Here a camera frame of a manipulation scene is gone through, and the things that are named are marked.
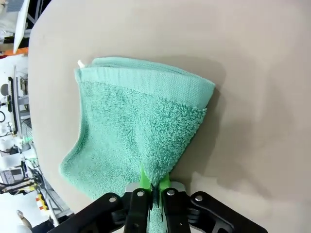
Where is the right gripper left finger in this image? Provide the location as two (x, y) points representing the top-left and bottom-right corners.
(50, 166), (154, 233)

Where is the white flat panel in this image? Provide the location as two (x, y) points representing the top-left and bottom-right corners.
(13, 0), (32, 54)

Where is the green terry towel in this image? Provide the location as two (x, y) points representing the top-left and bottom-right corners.
(58, 56), (216, 233)

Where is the grey aluminium frame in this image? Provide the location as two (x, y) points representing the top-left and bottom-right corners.
(43, 179), (75, 220)

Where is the black metal frame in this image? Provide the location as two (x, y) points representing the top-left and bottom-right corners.
(0, 178), (42, 195)

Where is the black vertical bar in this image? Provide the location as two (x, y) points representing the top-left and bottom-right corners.
(8, 76), (14, 113)

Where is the orange white warning label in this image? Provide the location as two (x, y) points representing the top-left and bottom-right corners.
(35, 194), (49, 210)

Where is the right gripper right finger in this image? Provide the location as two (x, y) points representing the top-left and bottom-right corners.
(157, 172), (268, 233)

